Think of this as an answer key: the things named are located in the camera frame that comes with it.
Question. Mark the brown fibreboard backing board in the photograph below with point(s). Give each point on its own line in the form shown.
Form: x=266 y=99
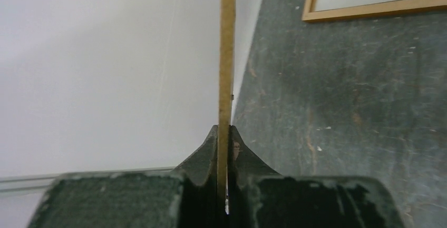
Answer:
x=226 y=68

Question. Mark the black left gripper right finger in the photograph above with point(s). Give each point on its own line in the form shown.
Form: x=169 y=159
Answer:
x=261 y=197

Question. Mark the golden wooden picture frame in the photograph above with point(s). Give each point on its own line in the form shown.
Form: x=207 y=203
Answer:
x=370 y=10

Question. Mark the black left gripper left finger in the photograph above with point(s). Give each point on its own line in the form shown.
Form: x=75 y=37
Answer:
x=183 y=197

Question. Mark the aluminium rail frame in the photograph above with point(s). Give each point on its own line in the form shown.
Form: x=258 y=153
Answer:
x=38 y=183

